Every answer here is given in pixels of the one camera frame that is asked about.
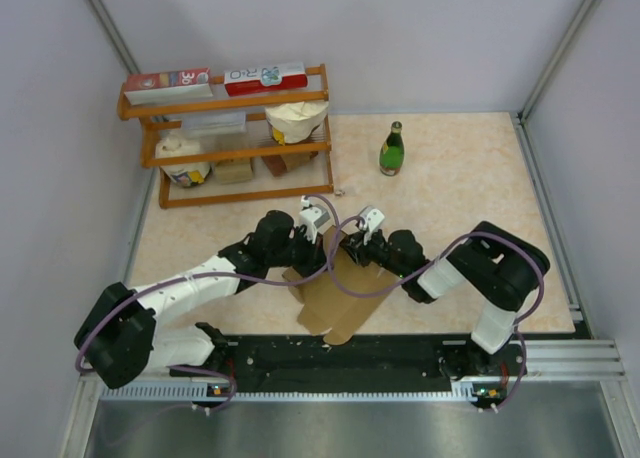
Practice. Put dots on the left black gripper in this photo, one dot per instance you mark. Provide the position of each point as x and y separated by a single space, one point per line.
315 254

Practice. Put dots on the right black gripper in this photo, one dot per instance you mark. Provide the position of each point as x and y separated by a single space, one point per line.
356 247

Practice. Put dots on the brown cardboard box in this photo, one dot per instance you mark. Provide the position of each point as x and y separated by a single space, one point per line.
336 306

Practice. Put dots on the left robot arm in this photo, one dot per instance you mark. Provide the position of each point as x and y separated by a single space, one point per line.
125 333

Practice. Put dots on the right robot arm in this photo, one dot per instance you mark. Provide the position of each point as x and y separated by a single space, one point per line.
498 265

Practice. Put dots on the clear plastic box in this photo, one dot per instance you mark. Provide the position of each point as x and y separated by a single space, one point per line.
213 124

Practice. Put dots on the green glass bottle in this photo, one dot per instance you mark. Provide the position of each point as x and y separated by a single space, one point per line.
391 156

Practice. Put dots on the brown block on shelf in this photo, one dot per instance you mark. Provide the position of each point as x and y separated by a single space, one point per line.
279 165

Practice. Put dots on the tan block on shelf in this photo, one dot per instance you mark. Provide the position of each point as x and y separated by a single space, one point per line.
232 171

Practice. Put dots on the white bag upper shelf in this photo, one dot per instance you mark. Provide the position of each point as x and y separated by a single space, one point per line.
291 123

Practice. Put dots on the orange wooden shelf rack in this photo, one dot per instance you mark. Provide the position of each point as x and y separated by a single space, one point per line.
253 144

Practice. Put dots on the red white carton right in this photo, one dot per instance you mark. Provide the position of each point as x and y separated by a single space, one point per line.
263 79

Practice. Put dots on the red white carton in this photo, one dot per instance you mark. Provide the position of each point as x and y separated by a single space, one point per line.
263 79
168 86

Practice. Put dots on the red white carton left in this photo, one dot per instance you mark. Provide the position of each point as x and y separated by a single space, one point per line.
168 86

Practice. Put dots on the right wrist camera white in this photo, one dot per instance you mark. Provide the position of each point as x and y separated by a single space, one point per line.
369 221

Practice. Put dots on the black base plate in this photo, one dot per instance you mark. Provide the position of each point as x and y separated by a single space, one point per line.
366 363

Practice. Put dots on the grey slotted cable duct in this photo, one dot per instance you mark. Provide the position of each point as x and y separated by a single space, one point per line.
202 391

